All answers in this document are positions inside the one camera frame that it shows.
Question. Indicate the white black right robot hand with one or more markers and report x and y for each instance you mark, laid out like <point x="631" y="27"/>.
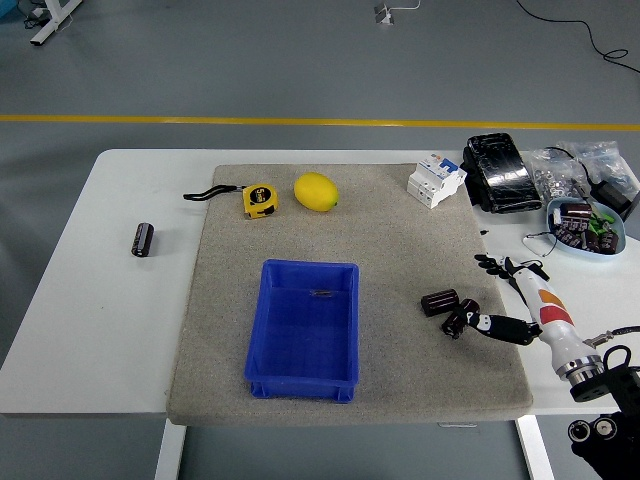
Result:
<point x="547" y="312"/>

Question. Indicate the blue plastic box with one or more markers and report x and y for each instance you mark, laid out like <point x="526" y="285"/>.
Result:
<point x="300" y="330"/>

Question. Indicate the light blue bowl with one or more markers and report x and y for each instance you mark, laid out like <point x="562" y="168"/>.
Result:
<point x="565" y="247"/>

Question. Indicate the small white part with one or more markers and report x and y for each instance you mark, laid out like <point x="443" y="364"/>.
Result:
<point x="556" y="217"/>

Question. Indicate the green plastic parts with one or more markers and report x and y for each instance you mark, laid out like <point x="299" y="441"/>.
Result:
<point x="600" y="222"/>

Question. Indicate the black power adapter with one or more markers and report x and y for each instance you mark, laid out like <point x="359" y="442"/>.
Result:
<point x="612" y="197"/>

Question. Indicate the clear bag of washers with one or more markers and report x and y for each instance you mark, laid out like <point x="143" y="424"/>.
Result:
<point x="552" y="175"/>

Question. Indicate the white table leg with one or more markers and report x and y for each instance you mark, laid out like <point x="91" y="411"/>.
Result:
<point x="535" y="450"/>
<point x="170" y="450"/>

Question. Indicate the glossy black case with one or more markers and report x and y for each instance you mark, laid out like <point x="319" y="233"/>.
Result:
<point x="502" y="172"/>

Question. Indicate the grey-brown mat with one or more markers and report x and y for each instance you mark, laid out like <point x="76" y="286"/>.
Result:
<point x="400" y="250"/>

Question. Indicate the clear plastic bag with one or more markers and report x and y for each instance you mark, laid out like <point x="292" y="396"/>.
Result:
<point x="607" y="160"/>

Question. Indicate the white circuit breaker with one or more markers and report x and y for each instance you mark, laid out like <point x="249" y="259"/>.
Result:
<point x="435" y="182"/>

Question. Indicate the yellow lemon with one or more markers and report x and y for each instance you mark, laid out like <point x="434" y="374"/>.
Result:
<point x="315" y="191"/>

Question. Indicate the yellow tape measure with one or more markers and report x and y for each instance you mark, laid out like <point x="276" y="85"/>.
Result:
<point x="260" y="200"/>

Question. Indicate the white table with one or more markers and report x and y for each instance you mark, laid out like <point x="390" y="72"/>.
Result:
<point x="100" y="310"/>

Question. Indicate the white background desk frame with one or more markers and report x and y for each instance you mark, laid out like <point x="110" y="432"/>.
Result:
<point x="50" y="22"/>

